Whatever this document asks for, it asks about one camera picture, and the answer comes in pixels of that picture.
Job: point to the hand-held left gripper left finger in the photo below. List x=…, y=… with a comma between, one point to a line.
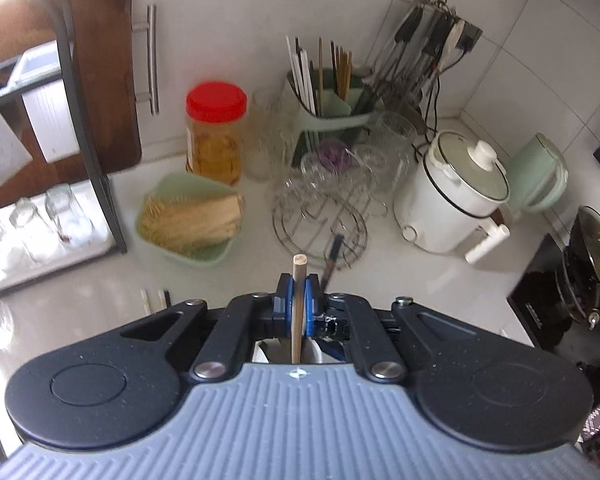
x=286, y=305

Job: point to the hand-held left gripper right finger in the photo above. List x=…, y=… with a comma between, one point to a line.
x=311, y=305

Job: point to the wooden chopstick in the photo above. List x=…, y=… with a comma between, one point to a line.
x=298, y=270

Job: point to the white ceramic jar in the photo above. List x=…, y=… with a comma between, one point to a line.
x=315, y=355

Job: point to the black chopstick silver band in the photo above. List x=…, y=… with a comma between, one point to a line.
x=334, y=257

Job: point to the row of hanging kitchen utensils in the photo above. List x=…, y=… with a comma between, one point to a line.
x=415, y=45

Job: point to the green plastic basket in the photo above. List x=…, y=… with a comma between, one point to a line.
x=200, y=257

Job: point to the dried noodle bundle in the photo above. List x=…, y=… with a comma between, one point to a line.
x=195, y=220

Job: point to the smooth clear glass mug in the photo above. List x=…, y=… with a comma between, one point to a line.
x=320, y=170

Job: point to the cut glass cup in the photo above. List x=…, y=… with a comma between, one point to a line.
x=367, y=165

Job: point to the purple plastic container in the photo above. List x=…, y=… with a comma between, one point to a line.
x=332, y=155

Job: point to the white rice cooker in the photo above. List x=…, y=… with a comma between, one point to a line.
x=445, y=200

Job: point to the red lid plastic jar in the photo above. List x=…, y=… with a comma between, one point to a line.
x=215, y=145

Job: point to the green utensil drainer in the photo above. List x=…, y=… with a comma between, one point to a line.
x=330, y=120

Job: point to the textured glass mug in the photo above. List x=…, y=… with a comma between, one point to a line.
x=397, y=140

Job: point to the white tray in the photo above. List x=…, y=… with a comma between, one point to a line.
x=100, y=230

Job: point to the black induction cooktop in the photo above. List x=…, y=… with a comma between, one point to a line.
x=535, y=290

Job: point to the bunch of assorted chopsticks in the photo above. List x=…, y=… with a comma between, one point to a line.
x=341, y=75

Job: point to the black metal rack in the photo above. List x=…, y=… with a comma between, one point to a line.
x=87, y=150

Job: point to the black wok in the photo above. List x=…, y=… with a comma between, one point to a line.
x=570, y=285

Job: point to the green electric kettle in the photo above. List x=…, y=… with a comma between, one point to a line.
x=540, y=175

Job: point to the wooden cutting board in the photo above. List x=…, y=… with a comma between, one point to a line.
x=105, y=85

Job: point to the glass pot lid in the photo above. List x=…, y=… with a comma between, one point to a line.
x=597, y=240

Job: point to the dark wall socket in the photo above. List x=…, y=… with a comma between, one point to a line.
x=472, y=35

